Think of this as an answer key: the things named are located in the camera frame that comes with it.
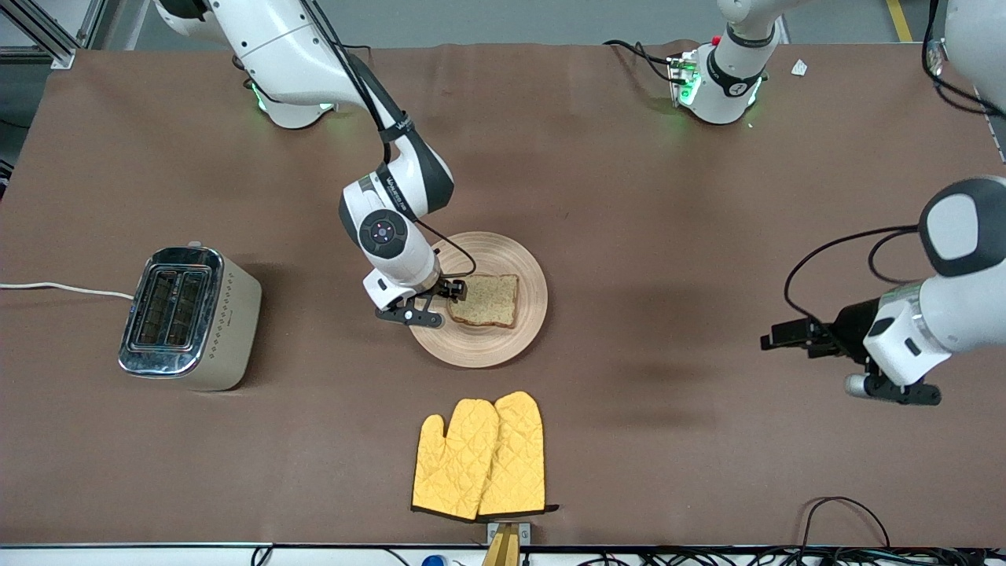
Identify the brown bread slice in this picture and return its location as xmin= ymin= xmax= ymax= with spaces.
xmin=448 ymin=274 xmax=520 ymax=329

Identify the round wooden plate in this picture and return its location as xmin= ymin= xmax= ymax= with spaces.
xmin=408 ymin=231 xmax=549 ymax=369

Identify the beige chrome two-slot toaster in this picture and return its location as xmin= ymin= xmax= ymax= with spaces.
xmin=118 ymin=242 xmax=263 ymax=392

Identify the yellow quilted oven mitt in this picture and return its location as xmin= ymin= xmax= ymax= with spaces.
xmin=412 ymin=399 xmax=501 ymax=521
xmin=477 ymin=391 xmax=559 ymax=517

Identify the brown table cover mat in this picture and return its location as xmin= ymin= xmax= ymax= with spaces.
xmin=0 ymin=41 xmax=1006 ymax=549

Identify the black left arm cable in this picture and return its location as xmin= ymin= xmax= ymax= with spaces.
xmin=784 ymin=0 xmax=1006 ymax=339

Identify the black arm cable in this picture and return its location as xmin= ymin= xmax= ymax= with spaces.
xmin=784 ymin=0 xmax=1006 ymax=339
xmin=310 ymin=0 xmax=478 ymax=300

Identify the black looped floor cable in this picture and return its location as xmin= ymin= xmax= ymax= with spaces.
xmin=800 ymin=497 xmax=893 ymax=551

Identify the black cable bundle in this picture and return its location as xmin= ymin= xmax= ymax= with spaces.
xmin=582 ymin=546 xmax=1006 ymax=566

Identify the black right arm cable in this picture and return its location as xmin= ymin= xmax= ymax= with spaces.
xmin=310 ymin=0 xmax=478 ymax=300

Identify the white toaster power cable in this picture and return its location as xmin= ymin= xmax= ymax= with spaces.
xmin=0 ymin=281 xmax=136 ymax=301

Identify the aluminium frame beam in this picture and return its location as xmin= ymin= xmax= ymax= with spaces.
xmin=0 ymin=0 xmax=107 ymax=70

